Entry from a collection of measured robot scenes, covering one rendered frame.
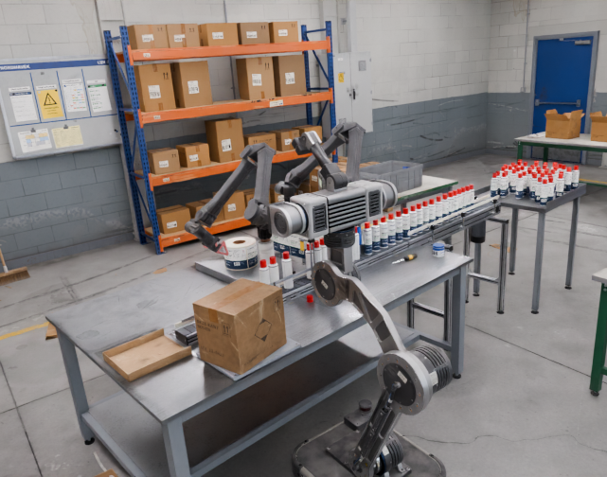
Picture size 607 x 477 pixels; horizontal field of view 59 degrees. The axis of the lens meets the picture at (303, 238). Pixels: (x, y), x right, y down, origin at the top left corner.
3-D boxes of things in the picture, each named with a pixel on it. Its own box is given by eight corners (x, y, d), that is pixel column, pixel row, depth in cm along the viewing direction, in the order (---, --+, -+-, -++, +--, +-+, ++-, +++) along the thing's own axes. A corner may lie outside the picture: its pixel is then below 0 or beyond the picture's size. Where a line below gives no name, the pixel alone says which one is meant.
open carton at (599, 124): (582, 141, 702) (585, 113, 690) (600, 136, 723) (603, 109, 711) (615, 144, 667) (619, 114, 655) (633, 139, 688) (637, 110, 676)
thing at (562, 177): (517, 181, 481) (518, 158, 474) (583, 189, 440) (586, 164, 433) (490, 191, 452) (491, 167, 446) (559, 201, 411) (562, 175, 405)
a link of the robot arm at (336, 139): (343, 127, 265) (357, 137, 272) (340, 119, 269) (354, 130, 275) (284, 181, 284) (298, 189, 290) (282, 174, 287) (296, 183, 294)
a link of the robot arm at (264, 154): (264, 133, 241) (279, 145, 247) (243, 147, 249) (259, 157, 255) (256, 215, 217) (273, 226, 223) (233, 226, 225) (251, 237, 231)
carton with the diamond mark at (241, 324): (247, 330, 253) (241, 277, 245) (287, 343, 239) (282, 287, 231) (200, 360, 231) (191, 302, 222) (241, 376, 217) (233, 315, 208)
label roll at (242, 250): (219, 268, 325) (216, 245, 320) (237, 256, 342) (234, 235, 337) (246, 272, 316) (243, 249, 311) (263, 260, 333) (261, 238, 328)
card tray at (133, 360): (164, 335, 258) (163, 327, 257) (192, 353, 240) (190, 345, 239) (103, 360, 240) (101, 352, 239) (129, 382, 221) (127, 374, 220)
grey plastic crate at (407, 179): (392, 181, 549) (391, 160, 543) (423, 186, 520) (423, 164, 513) (349, 193, 514) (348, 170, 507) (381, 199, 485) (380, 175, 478)
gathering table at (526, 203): (509, 271, 512) (514, 175, 483) (577, 287, 467) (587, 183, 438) (468, 295, 467) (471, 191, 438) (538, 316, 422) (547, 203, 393)
